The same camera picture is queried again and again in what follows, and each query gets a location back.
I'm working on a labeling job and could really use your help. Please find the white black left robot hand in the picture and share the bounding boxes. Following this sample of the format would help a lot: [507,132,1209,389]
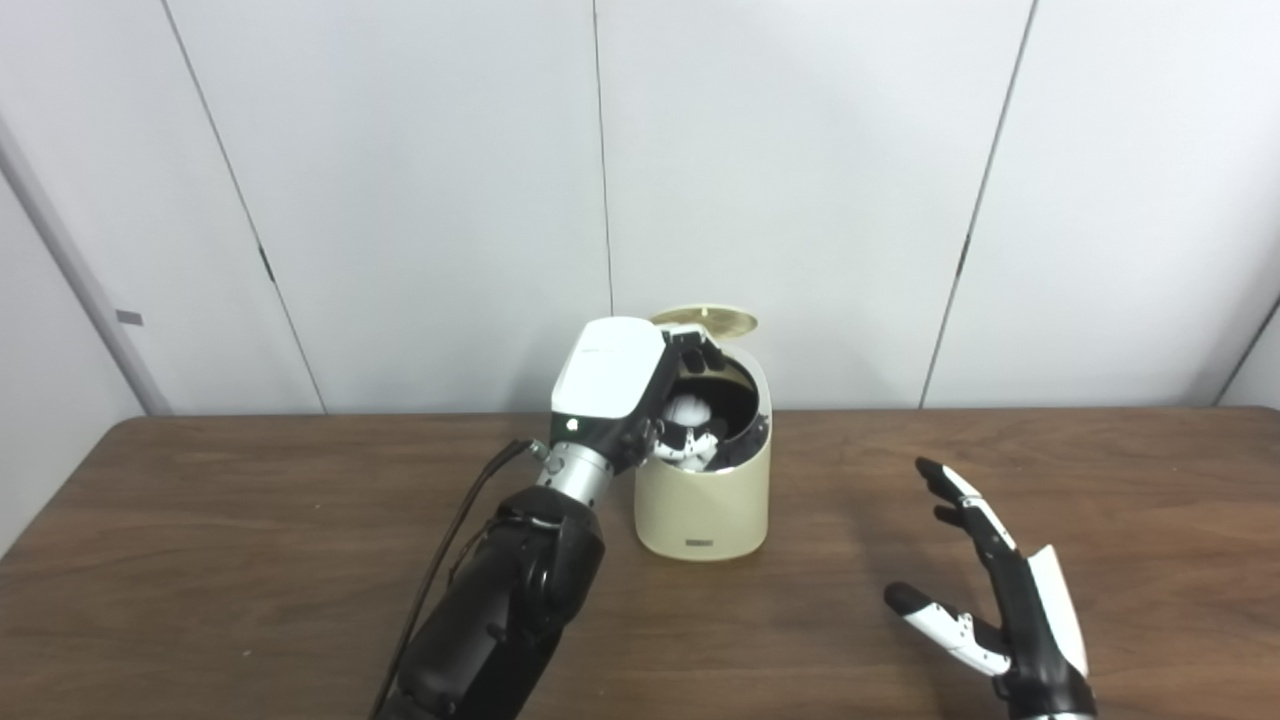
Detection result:
[549,316,726,476]

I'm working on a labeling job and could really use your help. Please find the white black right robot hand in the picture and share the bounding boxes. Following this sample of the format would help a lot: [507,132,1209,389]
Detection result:
[883,457,1098,720]

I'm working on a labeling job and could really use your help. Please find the cream round bin lid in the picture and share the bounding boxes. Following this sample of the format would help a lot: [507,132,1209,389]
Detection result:
[650,304,758,341]

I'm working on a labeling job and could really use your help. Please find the cream-colored round bin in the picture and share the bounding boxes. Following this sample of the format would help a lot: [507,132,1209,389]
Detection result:
[633,340,773,562]

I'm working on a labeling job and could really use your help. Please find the black bin liner bag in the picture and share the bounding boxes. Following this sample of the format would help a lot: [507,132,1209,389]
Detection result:
[720,400,771,469]

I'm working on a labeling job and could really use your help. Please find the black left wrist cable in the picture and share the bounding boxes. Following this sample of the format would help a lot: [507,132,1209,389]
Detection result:
[368,438,551,720]

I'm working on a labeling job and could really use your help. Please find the grey wall corner strip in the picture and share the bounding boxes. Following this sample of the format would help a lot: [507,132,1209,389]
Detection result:
[0,110,173,416]

